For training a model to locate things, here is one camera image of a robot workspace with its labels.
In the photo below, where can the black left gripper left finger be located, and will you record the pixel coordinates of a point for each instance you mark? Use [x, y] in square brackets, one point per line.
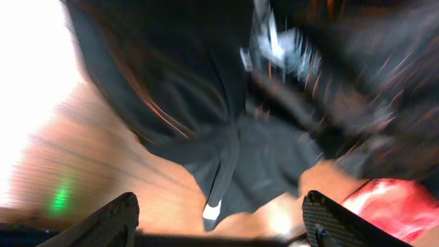
[113, 225]

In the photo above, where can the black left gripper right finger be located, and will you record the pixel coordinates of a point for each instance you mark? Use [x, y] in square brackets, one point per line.
[330, 224]

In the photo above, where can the black orange-patterned jersey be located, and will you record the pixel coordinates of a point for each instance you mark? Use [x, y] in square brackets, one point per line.
[248, 95]

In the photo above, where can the red printed t-shirt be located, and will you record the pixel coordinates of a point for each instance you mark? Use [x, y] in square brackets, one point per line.
[404, 209]

